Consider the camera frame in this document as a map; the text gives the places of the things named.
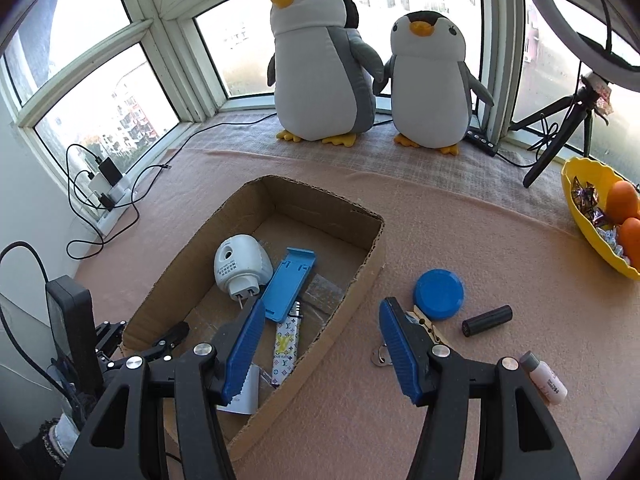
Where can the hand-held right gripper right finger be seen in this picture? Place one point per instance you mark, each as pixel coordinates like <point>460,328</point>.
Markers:
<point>400,355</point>

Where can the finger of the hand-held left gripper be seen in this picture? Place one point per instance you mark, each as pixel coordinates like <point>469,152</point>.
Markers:
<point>110,335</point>
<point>170,336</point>

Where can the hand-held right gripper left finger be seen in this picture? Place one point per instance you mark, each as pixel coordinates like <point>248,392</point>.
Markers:
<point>245,350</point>

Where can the patterned white lighter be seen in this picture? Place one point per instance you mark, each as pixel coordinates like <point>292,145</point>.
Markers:
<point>285,350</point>

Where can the wooden clothespin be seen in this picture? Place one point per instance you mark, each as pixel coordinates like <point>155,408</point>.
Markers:
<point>425,322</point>

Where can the white power adapter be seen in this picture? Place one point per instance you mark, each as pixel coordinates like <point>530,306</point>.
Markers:
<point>248,397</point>

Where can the blue phone stand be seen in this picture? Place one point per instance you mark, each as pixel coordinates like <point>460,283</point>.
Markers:
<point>287,290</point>

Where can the white plug-in device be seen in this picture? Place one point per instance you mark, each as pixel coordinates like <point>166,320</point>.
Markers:
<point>240,260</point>

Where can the black cylinder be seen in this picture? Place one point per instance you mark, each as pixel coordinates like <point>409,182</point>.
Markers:
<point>487,321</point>

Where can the small white bottle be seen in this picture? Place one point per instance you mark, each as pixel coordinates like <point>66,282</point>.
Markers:
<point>547,382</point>

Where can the cardboard box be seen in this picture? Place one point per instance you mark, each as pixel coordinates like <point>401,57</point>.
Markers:
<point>320,210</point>

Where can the blue round lid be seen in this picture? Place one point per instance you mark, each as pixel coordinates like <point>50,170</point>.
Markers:
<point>440,292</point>

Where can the clear plastic bag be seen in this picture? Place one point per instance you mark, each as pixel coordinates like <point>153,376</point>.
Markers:
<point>325,295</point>

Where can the white charger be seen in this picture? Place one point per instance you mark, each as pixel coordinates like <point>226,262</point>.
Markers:
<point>96,183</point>

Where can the checkered cloth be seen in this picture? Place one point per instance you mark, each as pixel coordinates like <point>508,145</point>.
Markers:
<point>350,165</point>

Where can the black inline controller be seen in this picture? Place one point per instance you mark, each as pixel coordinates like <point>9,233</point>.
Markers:
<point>481,142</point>

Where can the pile of wrapped candies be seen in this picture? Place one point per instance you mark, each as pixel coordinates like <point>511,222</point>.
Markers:
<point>585,195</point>

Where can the small penguin plush toy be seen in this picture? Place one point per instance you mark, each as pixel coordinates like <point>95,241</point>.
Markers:
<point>430,90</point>

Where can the yellow plastic bowl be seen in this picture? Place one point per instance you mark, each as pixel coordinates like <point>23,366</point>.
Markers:
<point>597,172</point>

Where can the large penguin plush toy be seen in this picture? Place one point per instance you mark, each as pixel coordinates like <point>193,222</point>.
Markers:
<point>315,75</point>

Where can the red and white tag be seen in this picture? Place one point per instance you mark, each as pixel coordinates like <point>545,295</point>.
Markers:
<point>602,92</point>

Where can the black gooseneck phone holder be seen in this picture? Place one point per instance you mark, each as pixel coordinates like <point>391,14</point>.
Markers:
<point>606,15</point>

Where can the white window frame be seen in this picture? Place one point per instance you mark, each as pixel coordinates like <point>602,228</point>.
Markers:
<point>165,60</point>

